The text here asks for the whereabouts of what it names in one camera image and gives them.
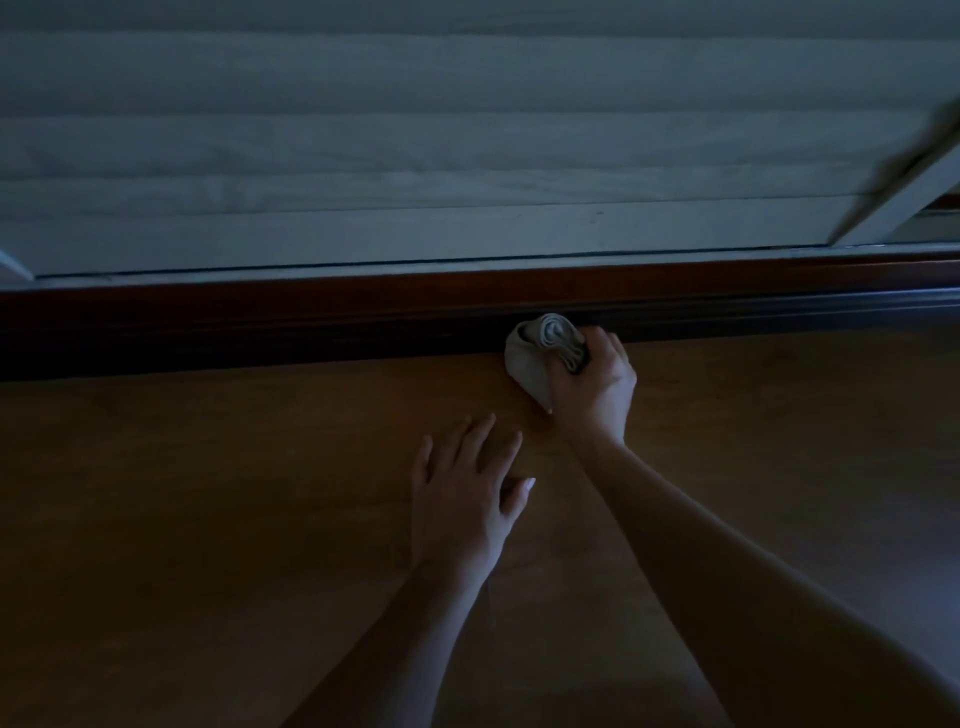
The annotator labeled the person's right hand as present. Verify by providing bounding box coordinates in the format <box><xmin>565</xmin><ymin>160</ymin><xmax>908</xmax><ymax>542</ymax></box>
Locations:
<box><xmin>546</xmin><ymin>325</ymin><xmax>640</xmax><ymax>453</ymax></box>

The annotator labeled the grey cleaning cloth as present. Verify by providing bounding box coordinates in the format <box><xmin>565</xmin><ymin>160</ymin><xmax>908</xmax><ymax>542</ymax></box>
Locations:
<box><xmin>503</xmin><ymin>311</ymin><xmax>594</xmax><ymax>417</ymax></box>

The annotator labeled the person's left forearm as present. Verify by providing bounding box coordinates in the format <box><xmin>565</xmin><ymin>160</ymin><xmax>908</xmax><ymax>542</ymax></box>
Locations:
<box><xmin>281</xmin><ymin>562</ymin><xmax>489</xmax><ymax>728</ymax></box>

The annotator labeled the black baseboard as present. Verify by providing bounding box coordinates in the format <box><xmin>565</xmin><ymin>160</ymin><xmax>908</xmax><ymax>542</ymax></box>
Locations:
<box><xmin>0</xmin><ymin>287</ymin><xmax>960</xmax><ymax>385</ymax></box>

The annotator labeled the white louvered sliding door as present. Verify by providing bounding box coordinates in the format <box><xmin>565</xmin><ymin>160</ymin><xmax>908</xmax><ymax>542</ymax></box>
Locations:
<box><xmin>0</xmin><ymin>0</ymin><xmax>960</xmax><ymax>280</ymax></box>

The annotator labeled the person's right forearm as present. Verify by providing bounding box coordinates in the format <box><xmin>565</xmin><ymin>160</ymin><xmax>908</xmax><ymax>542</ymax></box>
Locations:
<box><xmin>577</xmin><ymin>438</ymin><xmax>960</xmax><ymax>728</ymax></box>

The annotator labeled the person's left hand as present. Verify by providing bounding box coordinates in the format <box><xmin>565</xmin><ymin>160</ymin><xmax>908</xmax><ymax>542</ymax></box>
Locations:
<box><xmin>409</xmin><ymin>411</ymin><xmax>538</xmax><ymax>595</ymax></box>

